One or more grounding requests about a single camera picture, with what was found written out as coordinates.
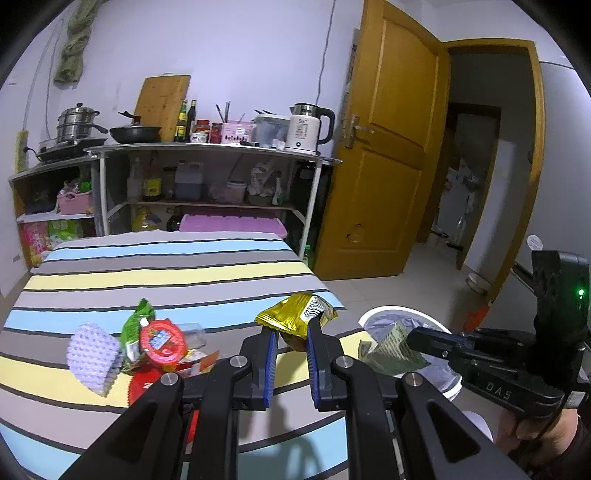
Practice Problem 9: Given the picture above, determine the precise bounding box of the red seasoning packet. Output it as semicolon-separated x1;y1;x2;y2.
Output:
127;350;221;445

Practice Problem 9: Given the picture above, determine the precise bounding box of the green printed wrapper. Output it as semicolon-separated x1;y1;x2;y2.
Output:
358;323;431;376

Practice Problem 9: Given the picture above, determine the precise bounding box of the yellow snack wrapper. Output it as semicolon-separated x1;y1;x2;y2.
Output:
256;292;338;352

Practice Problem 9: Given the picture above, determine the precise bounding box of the white trash bin with liner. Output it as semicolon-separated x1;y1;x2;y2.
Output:
359;306;462;401

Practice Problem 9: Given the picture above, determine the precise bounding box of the metal kitchen shelf rack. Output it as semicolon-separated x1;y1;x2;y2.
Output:
8;142;337;248

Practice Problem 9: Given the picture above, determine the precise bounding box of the person's right hand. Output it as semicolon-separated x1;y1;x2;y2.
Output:
496;409;579;463

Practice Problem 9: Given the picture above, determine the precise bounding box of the orange dustpan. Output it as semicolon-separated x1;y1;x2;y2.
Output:
463;304;490;332

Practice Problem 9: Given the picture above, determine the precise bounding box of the red lidded plastic cup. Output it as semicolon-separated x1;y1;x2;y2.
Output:
139;319;206;371

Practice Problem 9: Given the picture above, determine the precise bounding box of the green snack wrapper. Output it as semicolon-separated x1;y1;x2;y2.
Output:
120;299;155;373

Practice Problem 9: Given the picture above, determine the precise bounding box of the striped tablecloth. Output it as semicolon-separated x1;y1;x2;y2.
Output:
1;231;365;479

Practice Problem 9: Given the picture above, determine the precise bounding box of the green glass bottle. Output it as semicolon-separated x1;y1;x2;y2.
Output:
303;244;314;268

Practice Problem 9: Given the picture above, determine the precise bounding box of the purple lidded storage box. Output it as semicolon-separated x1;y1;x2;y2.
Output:
179;214;287;239

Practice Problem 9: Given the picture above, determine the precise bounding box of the pink plastic basket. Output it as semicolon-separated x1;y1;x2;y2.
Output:
57;191;93;215

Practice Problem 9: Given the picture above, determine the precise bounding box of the grey plastic jug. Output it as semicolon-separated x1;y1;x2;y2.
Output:
175;161;204;201

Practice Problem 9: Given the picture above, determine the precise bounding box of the yellow wooden door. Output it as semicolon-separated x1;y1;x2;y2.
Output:
315;1;451;280

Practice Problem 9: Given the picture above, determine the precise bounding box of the black frying pan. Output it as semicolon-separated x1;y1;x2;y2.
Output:
109;111;160;144

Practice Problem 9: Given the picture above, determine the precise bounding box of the dark sauce bottle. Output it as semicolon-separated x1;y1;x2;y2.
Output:
173;100;187;142

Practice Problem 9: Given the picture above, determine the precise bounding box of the pink utensil holder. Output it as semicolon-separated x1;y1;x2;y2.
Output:
221;121;253;145

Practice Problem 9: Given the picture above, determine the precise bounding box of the stainless steel steamer pot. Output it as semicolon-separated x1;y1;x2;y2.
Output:
56;103;108;143

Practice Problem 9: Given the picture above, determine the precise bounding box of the white electric kettle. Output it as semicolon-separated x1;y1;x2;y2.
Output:
286;103;335;155

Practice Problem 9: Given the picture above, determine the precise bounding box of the clear plastic container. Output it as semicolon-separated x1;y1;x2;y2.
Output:
252;114;290;150

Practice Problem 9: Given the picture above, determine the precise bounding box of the wooden cutting board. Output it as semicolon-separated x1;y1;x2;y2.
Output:
134;75;190;142

